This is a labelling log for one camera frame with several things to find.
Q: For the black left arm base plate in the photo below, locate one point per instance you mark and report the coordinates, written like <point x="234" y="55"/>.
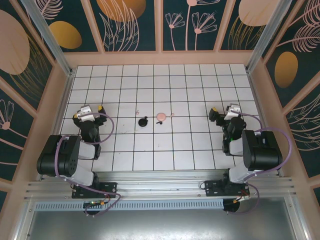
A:
<point x="110" y="188"/>

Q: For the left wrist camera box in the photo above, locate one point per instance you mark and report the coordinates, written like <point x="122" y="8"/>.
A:
<point x="85" y="113"/>

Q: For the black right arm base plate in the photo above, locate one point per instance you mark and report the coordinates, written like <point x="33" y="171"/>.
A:
<point x="212" y="190"/>

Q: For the aluminium side rail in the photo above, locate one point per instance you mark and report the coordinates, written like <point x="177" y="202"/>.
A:
<point x="258" y="105"/>
<point x="65" y="100"/>

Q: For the aluminium frame post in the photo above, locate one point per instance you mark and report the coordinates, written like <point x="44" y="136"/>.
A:
<point x="50" y="37"/>
<point x="265" y="37"/>

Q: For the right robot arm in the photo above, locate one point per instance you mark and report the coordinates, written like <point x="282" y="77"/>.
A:
<point x="262" y="150"/>

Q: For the pink earbud charging case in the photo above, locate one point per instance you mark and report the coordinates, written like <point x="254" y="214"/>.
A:
<point x="161" y="116"/>

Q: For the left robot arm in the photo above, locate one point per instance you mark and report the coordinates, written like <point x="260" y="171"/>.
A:
<point x="62" y="155"/>

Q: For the aluminium mounting rail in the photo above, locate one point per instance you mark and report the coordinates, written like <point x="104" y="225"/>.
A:
<point x="162" y="185"/>

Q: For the grey metal sheet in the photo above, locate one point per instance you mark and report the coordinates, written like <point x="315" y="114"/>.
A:
<point x="160" y="225"/>

